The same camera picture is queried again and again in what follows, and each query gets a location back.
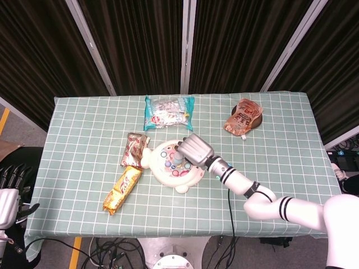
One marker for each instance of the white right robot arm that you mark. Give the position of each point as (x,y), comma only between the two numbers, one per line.
(261,207)

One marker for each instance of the black power box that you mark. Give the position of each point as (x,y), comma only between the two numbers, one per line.
(343,159)

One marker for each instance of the silver red-print snack pack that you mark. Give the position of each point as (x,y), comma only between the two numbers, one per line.
(134,150)

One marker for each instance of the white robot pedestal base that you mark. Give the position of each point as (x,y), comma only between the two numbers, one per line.
(174,252)

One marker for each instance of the dark round coaster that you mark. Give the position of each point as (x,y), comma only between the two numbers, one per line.
(259,122)

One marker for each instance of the dark pleated partition panel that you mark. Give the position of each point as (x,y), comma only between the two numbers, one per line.
(336,70)
(140,45)
(238,45)
(36,56)

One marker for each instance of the white double partition frame post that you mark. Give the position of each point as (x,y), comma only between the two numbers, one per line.
(187,47)

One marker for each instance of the teal snack bag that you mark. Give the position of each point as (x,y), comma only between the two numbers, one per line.
(168,112)

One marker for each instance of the green checked tablecloth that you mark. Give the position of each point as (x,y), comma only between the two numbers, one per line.
(84,140)

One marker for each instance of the brown sauce pouch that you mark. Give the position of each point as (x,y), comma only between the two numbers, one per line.
(242,117)

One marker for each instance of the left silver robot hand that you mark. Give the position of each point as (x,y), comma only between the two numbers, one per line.
(8,204)

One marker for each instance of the yellow floor tape strip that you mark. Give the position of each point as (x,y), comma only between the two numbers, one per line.
(75,252)
(4,120)

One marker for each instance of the gold cracker pack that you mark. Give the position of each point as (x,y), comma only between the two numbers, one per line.
(123,187)

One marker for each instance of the black flat floor object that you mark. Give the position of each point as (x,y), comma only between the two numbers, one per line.
(276,242)

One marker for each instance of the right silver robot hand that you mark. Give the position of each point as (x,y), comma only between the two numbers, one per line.
(196,151)

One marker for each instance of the white fish-shaped toy plate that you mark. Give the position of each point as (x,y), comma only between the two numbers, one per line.
(168,179)

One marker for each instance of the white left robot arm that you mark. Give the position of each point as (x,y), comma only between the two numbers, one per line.
(2,238)

